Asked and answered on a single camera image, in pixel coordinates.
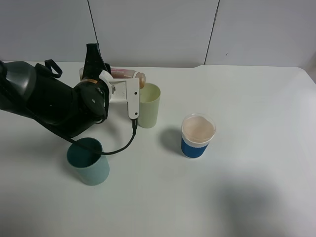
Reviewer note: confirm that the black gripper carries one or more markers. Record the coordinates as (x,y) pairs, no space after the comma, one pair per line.
(92,95)

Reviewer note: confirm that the clear plastic drink bottle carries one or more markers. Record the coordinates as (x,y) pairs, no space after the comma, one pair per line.
(128,76)

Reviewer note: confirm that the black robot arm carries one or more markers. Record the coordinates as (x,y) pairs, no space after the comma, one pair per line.
(36,92)

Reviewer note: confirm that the teal plastic cup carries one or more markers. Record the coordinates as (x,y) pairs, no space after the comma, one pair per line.
(92,169)

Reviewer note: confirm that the blue sleeved lidded cup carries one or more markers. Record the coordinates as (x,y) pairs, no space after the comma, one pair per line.
(197,130)

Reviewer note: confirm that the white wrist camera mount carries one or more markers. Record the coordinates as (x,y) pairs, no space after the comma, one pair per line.
(123,90)

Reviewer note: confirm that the pale green plastic cup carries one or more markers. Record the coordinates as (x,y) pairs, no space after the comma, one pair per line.
(149,104)

